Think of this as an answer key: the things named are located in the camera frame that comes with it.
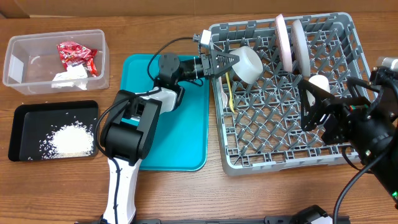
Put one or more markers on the grey dishwasher rack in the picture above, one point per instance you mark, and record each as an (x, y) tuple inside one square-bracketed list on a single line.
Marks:
[(264, 134)]

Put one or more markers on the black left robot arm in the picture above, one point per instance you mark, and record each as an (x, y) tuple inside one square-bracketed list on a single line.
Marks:
[(125, 131)]

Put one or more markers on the yellow plastic spoon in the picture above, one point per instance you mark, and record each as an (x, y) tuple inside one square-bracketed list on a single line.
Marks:
[(230, 101)]

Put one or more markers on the white rice pile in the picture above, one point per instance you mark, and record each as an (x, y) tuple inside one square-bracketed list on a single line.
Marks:
[(58, 134)]

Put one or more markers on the grey bowl of rice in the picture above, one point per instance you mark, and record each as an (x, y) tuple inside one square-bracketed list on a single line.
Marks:
[(250, 67)]

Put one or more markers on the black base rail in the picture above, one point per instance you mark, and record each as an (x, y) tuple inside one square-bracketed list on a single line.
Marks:
[(265, 220)]

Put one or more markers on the black plastic tray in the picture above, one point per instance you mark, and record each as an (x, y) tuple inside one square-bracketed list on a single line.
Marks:
[(19, 120)]

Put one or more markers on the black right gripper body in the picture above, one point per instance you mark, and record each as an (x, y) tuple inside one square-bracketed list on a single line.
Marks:
[(343, 123)]

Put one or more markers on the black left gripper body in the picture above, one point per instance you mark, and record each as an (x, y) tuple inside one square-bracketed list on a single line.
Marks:
[(206, 66)]

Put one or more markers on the red ketchup packet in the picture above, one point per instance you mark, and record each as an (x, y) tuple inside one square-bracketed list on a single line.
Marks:
[(91, 67)]

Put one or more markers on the teal serving tray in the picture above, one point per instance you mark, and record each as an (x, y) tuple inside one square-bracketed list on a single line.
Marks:
[(181, 137)]

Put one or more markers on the grey round plate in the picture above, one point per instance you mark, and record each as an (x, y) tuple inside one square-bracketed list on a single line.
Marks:
[(300, 48)]

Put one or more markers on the white napkin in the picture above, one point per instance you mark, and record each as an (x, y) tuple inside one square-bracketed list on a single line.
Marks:
[(74, 76)]

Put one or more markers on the silver foil wrapper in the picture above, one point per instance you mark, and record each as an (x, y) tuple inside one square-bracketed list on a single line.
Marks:
[(73, 54)]

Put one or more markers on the clear plastic bin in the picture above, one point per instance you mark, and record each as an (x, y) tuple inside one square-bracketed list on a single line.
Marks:
[(32, 63)]

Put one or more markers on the pink round plate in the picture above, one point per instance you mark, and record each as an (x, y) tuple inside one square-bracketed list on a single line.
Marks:
[(283, 43)]

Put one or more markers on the white plastic fork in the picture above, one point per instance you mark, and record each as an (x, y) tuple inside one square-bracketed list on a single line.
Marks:
[(224, 97)]

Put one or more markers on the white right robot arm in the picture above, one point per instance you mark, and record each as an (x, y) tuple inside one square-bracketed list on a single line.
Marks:
[(367, 120)]

